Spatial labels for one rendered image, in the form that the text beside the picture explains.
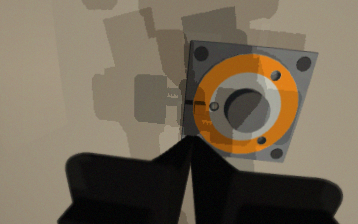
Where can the orange round plate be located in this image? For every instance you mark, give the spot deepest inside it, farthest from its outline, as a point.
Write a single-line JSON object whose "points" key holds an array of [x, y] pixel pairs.
{"points": [[244, 71]]}

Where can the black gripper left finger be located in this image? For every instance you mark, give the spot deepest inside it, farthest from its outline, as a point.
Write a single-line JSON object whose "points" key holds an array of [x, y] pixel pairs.
{"points": [[158, 184]]}

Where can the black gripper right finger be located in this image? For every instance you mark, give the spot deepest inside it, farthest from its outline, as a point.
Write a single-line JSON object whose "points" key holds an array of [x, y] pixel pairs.
{"points": [[219, 189]]}

